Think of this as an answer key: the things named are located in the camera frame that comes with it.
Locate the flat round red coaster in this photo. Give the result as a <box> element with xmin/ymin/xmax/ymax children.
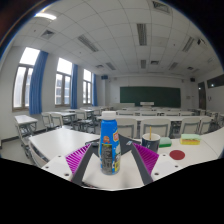
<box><xmin>169</xmin><ymin>149</ymin><xmax>186</xmax><ymax>161</ymax></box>

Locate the green chalkboard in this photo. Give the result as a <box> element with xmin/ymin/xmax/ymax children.
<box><xmin>119</xmin><ymin>86</ymin><xmax>182</xmax><ymax>108</ymax></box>

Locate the yellow sponge with green top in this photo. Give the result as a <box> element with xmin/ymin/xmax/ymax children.
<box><xmin>179</xmin><ymin>133</ymin><xmax>202</xmax><ymax>146</ymax></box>

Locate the group of white classroom desks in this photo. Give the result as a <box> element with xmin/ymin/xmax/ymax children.
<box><xmin>13</xmin><ymin>104</ymin><xmax>224</xmax><ymax>136</ymax></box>

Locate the dark blue mug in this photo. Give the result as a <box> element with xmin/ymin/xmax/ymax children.
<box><xmin>141</xmin><ymin>133</ymin><xmax>162</xmax><ymax>154</ymax></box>

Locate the white empty desk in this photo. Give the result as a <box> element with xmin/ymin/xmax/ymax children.
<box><xmin>199</xmin><ymin>127</ymin><xmax>224</xmax><ymax>158</ymax></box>

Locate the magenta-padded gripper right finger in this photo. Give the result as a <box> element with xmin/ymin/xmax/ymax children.
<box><xmin>131</xmin><ymin>142</ymin><xmax>184</xmax><ymax>187</ymax></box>

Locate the group of ceiling lights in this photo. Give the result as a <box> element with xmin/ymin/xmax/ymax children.
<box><xmin>33</xmin><ymin>0</ymin><xmax>208</xmax><ymax>73</ymax></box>

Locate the dark door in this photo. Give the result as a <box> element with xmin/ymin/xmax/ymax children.
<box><xmin>198</xmin><ymin>81</ymin><xmax>207</xmax><ymax>110</ymax></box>

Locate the group of classroom chairs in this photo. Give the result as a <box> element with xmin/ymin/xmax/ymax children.
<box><xmin>39</xmin><ymin>105</ymin><xmax>224</xmax><ymax>139</ymax></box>

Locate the narrow blue curtain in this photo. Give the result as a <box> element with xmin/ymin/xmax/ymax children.
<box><xmin>70</xmin><ymin>63</ymin><xmax>79</xmax><ymax>110</ymax></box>
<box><xmin>92</xmin><ymin>73</ymin><xmax>99</xmax><ymax>107</ymax></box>

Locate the dark transom window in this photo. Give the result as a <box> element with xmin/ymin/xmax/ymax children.
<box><xmin>206</xmin><ymin>73</ymin><xmax>224</xmax><ymax>89</ymax></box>

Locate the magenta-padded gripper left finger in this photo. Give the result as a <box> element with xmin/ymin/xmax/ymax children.
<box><xmin>41</xmin><ymin>142</ymin><xmax>101</xmax><ymax>187</ymax></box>

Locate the blue drink bottle white cap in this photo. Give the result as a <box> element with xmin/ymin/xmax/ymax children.
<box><xmin>99</xmin><ymin>110</ymin><xmax>122</xmax><ymax>176</ymax></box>

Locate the tall window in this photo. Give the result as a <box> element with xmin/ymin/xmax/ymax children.
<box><xmin>54</xmin><ymin>57</ymin><xmax>73</xmax><ymax>107</ymax></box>
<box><xmin>12</xmin><ymin>46</ymin><xmax>41</xmax><ymax>111</ymax></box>
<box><xmin>82</xmin><ymin>68</ymin><xmax>93</xmax><ymax>105</ymax></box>

